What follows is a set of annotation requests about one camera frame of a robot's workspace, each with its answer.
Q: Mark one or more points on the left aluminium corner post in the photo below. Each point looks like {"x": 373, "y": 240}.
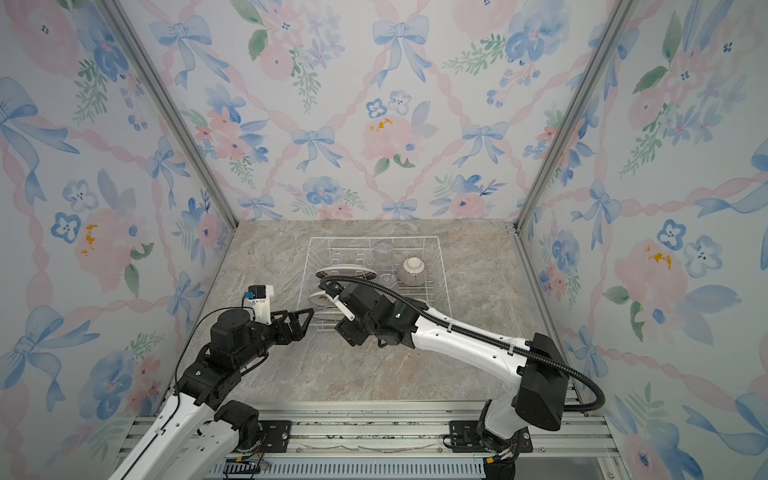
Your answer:
{"x": 136, "y": 52}

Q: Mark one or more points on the white plate green rim characters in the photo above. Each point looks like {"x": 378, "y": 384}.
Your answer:
{"x": 320, "y": 300}

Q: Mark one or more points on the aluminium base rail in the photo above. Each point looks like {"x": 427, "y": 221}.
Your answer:
{"x": 309, "y": 440}

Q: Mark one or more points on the white plate dark underside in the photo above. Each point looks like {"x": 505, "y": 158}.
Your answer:
{"x": 348, "y": 270}

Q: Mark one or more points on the clear faceted glass middle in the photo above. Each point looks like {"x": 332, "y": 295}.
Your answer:
{"x": 388, "y": 280}

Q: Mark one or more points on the aluminium corner post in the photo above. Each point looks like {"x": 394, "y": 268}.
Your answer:
{"x": 614, "y": 29}
{"x": 136, "y": 52}

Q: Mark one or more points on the clear faceted glass back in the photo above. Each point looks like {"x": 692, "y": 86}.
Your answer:
{"x": 383, "y": 253}

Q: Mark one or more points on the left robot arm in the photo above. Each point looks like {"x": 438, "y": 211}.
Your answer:
{"x": 198, "y": 390}

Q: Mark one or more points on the clear faceted glass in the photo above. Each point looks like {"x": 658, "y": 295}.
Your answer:
{"x": 388, "y": 280}
{"x": 383, "y": 253}

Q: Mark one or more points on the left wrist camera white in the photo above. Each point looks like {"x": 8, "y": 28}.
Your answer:
{"x": 258, "y": 299}

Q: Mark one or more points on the right aluminium corner post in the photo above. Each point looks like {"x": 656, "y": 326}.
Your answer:
{"x": 614, "y": 29}

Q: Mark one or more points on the white wire dish rack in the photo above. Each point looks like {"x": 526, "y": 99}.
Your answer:
{"x": 333, "y": 250}

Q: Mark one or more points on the purple striped bowl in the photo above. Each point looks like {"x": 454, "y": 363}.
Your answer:
{"x": 412, "y": 272}

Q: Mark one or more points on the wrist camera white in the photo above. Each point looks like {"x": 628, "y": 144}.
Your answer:
{"x": 258, "y": 299}
{"x": 332, "y": 291}

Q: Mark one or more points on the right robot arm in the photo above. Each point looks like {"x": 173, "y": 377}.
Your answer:
{"x": 531, "y": 369}

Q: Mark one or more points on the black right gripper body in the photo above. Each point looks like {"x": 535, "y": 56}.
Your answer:
{"x": 356, "y": 334}

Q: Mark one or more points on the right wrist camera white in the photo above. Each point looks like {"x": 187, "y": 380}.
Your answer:
{"x": 332, "y": 291}

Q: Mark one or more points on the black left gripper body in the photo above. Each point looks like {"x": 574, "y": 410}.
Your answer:
{"x": 281, "y": 337}

